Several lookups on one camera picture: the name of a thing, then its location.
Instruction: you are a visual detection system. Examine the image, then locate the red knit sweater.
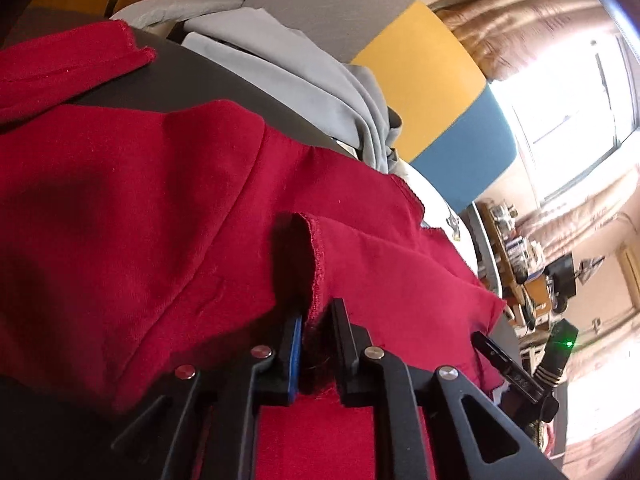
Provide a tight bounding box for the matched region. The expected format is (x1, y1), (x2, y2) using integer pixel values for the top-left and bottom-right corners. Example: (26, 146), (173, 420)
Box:
(1, 22), (502, 479)

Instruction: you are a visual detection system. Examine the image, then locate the wooden side table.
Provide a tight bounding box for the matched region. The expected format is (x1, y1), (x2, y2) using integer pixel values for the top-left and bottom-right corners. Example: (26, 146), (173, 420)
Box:
(476, 200), (553, 338)

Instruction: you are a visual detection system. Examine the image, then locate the black monitor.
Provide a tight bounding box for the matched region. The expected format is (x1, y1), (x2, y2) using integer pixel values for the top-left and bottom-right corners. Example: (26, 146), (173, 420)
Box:
(544, 252), (577, 299)

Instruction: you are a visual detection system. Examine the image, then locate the white printed cushion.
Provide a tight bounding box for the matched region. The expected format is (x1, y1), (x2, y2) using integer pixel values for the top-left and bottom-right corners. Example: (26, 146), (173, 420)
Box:
(393, 159), (478, 275)

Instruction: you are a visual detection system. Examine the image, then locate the middle floral curtain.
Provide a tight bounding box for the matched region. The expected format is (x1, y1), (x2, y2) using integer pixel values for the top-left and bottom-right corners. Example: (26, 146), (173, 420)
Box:
(516, 168), (639, 263)

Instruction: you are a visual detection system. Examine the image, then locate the grey yellow blue armchair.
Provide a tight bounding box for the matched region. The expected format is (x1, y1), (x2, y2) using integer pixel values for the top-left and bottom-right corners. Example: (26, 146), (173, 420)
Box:
(199, 0), (518, 321)

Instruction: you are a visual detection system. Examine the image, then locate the grey garment on chair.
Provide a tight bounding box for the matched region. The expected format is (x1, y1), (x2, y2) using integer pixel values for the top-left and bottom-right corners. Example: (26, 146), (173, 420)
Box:
(112, 0), (402, 174)

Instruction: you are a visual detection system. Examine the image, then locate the left window curtain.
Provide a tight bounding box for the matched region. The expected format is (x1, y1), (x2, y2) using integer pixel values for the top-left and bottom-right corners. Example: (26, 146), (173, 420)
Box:
(436, 0), (617, 80)

